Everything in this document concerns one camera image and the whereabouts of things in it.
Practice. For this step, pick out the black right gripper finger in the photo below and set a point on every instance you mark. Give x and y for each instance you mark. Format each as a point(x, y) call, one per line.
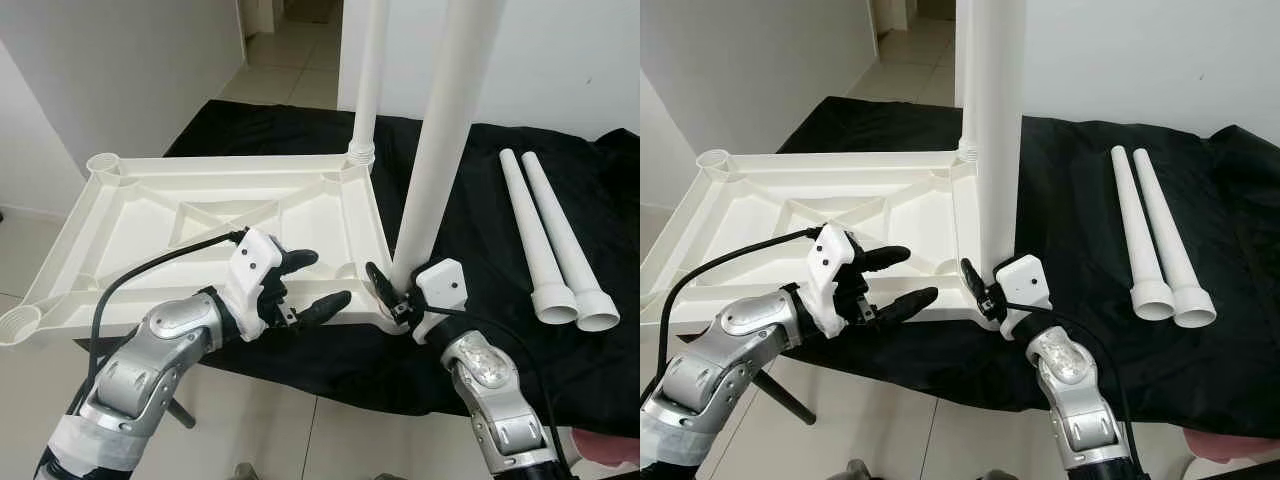
point(384, 286)
point(976, 281)

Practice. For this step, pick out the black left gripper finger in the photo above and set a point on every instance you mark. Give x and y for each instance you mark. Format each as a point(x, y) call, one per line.
point(300, 262)
point(887, 259)
point(322, 308)
point(908, 305)

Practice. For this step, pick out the white plastic table leg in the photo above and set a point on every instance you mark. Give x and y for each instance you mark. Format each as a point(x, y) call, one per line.
point(368, 80)
point(1140, 240)
point(571, 250)
point(965, 152)
point(535, 240)
point(1175, 245)
point(1000, 120)
point(445, 120)

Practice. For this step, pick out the white plastic table top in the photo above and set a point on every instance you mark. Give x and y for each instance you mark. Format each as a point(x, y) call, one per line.
point(150, 210)
point(760, 210)

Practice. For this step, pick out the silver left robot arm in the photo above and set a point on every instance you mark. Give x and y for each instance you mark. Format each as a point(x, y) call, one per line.
point(720, 370)
point(140, 370)

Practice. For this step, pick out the black cloth table cover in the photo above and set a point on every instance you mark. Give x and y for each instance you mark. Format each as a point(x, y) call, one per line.
point(500, 370)
point(1150, 380)

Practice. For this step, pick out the grey robot left foot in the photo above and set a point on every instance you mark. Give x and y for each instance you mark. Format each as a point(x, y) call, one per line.
point(245, 472)
point(862, 471)

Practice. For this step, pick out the pink cushion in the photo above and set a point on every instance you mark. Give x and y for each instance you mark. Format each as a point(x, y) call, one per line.
point(1235, 447)
point(605, 450)

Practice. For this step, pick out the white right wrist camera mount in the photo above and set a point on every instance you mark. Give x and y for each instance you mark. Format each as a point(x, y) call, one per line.
point(445, 285)
point(1028, 280)

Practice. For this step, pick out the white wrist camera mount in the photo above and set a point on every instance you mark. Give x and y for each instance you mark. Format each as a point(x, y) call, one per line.
point(1028, 280)
point(445, 285)
point(832, 255)
point(255, 260)

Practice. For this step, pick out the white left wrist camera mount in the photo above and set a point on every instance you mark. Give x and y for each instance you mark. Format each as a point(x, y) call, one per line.
point(255, 260)
point(832, 255)

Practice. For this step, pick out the white door frame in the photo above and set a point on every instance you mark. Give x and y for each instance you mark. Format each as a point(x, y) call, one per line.
point(890, 12)
point(262, 10)

